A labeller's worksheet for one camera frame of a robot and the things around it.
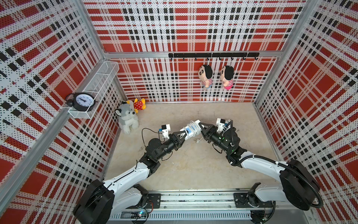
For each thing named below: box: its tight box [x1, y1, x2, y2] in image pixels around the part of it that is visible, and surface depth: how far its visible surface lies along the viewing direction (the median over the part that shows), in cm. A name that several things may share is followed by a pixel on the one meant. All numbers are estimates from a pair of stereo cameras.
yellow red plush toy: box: [125, 98, 147, 114], surface depth 117 cm
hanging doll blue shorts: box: [198, 64, 214, 89], surface depth 96 cm
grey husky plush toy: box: [114, 99, 139, 135], surface depth 96 cm
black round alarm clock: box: [65, 91, 98, 112], surface depth 65 cm
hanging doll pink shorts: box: [220, 65, 235, 90], surface depth 97 cm
